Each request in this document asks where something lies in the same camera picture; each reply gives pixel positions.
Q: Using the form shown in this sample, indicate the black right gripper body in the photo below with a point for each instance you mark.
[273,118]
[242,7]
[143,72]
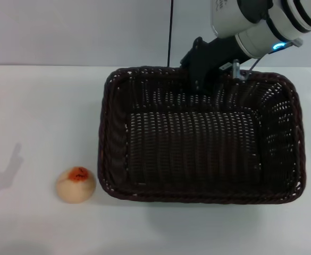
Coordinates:
[216,53]

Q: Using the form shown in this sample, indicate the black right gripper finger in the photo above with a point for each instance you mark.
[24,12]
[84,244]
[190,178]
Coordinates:
[203,83]
[187,60]

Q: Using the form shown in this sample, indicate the peach with orange spot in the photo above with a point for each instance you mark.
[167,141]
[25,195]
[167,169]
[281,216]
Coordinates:
[74,190]

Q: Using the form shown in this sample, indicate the silver metal connector plug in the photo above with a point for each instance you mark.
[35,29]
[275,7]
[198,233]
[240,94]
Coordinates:
[236,69]

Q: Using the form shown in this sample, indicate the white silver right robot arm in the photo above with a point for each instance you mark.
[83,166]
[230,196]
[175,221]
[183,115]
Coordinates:
[253,18]

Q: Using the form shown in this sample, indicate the thin black vertical strip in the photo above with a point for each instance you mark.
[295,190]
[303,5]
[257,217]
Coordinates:
[170,32]

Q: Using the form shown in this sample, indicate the black woven plastic basket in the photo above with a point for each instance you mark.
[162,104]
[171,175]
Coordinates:
[192,148]

